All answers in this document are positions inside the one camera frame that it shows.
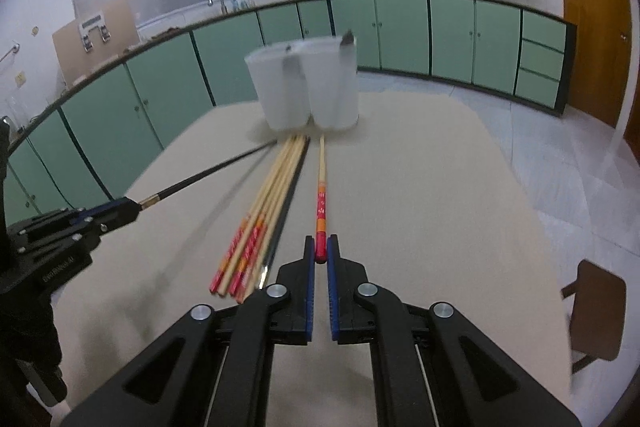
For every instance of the white device on cardboard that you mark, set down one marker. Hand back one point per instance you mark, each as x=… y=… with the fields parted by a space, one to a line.
x=92 y=23

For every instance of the black chopstick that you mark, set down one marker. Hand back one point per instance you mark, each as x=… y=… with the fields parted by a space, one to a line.
x=210 y=172
x=283 y=217

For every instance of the row of green base cabinets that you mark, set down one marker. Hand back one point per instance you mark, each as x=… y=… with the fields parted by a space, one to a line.
x=165 y=92

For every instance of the white translucent utensil holder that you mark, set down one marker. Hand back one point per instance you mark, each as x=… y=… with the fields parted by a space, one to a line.
x=320 y=92

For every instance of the wooden door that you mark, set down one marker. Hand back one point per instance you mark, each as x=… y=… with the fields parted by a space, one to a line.
x=590 y=32

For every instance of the brown stool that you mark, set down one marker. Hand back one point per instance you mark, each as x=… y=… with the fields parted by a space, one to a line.
x=597 y=312

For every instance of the red-ended wooden chopstick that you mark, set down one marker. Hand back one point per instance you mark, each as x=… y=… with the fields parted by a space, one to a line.
x=245 y=223
x=262 y=229
x=254 y=228
x=269 y=232
x=321 y=207

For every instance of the wooden cutting board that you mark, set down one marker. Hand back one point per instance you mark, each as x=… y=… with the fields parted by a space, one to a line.
x=122 y=29

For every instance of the small glass cups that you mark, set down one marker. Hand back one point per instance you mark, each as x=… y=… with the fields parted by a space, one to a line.
x=242 y=3

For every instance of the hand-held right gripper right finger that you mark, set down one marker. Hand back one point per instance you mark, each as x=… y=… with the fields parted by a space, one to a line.
x=332 y=302

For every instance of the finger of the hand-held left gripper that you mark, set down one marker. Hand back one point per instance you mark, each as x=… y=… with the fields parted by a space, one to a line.
x=112 y=212
x=75 y=241

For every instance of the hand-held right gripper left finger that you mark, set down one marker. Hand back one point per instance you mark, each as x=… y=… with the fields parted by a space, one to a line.
x=311 y=302

